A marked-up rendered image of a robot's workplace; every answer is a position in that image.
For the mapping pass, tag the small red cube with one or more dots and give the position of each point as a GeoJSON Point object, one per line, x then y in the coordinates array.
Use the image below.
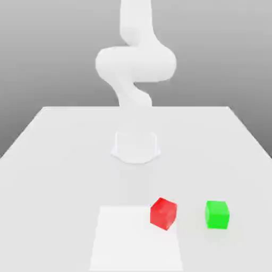
{"type": "Point", "coordinates": [163, 214]}

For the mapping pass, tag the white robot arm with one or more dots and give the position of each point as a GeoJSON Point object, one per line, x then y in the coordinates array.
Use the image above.
{"type": "Point", "coordinates": [136, 63]}

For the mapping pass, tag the small green cube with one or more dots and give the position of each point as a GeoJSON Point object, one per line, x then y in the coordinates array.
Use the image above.
{"type": "Point", "coordinates": [217, 215]}

